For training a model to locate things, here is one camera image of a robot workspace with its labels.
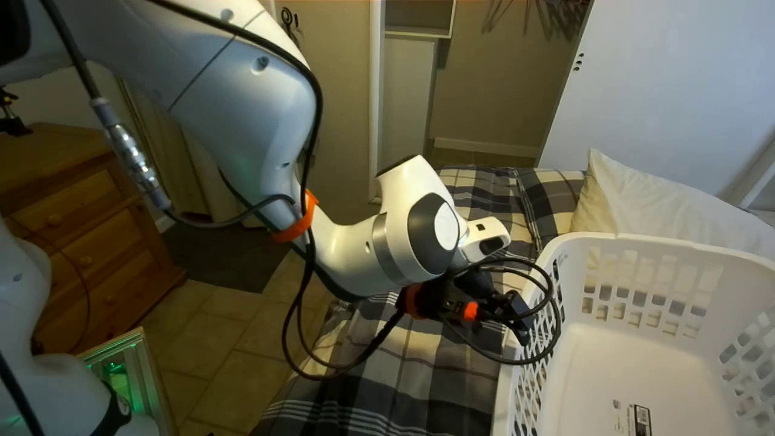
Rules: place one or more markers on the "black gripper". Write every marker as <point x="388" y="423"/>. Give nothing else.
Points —
<point x="495" y="303"/>

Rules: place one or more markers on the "white plastic laundry basket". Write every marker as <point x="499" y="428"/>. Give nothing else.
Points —
<point x="630" y="372"/>

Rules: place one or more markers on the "aluminium robot base stand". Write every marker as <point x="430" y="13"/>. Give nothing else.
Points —
<point x="122" y="380"/>

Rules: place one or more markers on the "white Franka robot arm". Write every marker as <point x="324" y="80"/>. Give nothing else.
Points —
<point x="243" y="89"/>

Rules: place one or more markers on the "plaid checkered comforter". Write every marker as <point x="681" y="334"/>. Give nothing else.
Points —
<point x="421" y="380"/>

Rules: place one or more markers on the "cream white pillow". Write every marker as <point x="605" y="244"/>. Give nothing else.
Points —
<point x="663" y="208"/>

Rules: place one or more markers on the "white room door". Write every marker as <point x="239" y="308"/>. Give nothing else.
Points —
<point x="670" y="80"/>

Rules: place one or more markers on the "dark floor mat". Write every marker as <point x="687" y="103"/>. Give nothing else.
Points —
<point x="226" y="258"/>

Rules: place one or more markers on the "wooden dresser with drawers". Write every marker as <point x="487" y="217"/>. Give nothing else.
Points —
<point x="88" y="218"/>

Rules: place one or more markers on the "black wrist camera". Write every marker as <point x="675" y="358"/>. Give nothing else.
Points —
<point x="439" y="300"/>

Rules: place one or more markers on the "white closet door frame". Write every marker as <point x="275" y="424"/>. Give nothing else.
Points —
<point x="409" y="99"/>

